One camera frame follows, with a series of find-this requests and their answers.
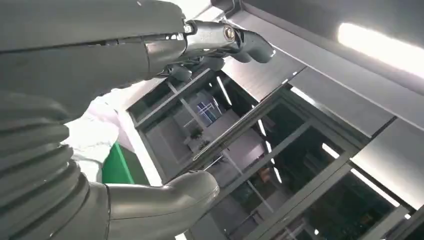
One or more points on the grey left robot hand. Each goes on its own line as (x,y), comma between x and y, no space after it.
(82,49)

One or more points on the plain white parcel bag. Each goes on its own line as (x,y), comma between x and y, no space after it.
(89,139)

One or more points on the ribbed grey left arm sleeve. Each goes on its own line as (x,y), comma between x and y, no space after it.
(33,165)

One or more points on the long ceiling lamp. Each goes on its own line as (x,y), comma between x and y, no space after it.
(381,49)

